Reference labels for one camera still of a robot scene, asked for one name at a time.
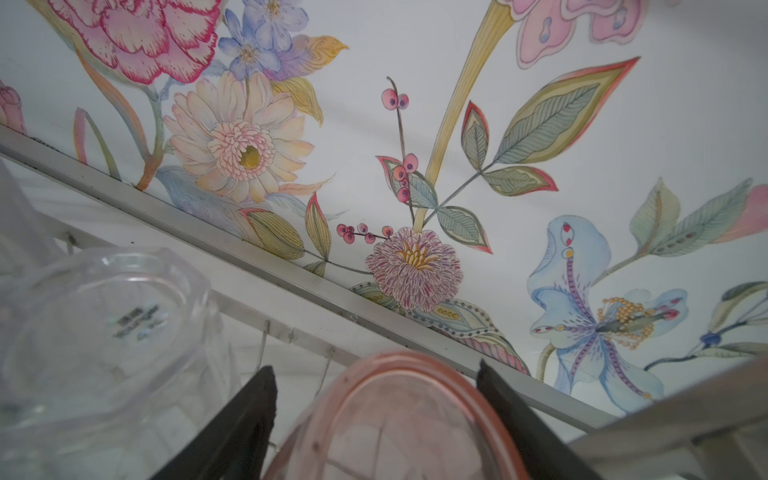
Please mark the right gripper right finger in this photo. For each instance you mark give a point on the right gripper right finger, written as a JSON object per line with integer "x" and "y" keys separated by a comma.
{"x": 543, "y": 454}

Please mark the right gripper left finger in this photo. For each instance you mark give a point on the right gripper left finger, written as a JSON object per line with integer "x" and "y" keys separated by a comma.
{"x": 235, "y": 443}

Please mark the pink tinted glass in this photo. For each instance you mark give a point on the pink tinted glass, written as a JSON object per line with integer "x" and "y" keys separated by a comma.
{"x": 398, "y": 415}

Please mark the chrome two-tier dish rack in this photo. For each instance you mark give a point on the chrome two-tier dish rack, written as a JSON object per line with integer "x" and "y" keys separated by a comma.
{"x": 717, "y": 430}

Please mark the clear glass middle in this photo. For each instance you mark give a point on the clear glass middle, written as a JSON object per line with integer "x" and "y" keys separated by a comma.
{"x": 112, "y": 361}

